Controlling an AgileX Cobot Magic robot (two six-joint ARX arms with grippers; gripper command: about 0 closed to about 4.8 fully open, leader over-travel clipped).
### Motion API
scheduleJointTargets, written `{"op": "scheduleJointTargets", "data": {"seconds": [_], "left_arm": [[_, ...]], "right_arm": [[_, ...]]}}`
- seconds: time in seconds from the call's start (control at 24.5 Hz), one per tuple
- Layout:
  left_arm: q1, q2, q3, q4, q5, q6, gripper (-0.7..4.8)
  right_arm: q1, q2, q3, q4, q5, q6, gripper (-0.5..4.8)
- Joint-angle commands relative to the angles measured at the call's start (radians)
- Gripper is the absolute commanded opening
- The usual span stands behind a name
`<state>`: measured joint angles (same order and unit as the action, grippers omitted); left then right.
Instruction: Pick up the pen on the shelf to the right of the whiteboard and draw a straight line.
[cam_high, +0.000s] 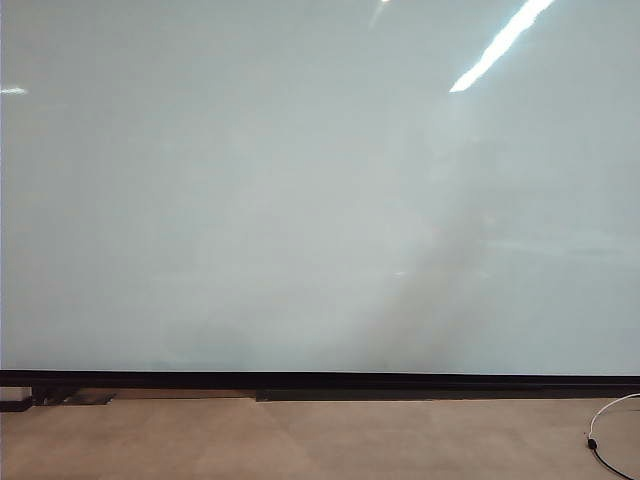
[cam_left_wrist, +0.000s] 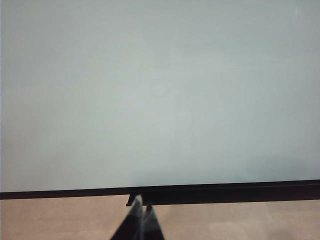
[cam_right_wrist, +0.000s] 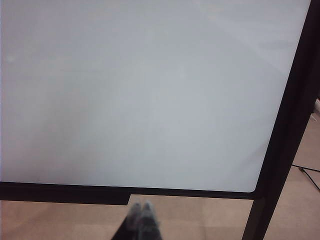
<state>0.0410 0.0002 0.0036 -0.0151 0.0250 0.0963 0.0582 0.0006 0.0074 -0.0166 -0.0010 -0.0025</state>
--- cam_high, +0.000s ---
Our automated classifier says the black whiteboard stand foot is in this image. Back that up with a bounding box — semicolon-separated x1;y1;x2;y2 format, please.
0;384;76;413

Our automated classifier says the grey metal floor plate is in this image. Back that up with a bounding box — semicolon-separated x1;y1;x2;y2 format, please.
63;392;118;406

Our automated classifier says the white glass whiteboard black frame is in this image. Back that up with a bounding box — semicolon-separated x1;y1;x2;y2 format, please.
0;0;640;390

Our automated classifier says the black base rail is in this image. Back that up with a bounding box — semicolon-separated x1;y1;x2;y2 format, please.
255;387;640;402

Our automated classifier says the white floor cable black connector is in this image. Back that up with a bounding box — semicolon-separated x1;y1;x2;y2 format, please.
584;392;640;477

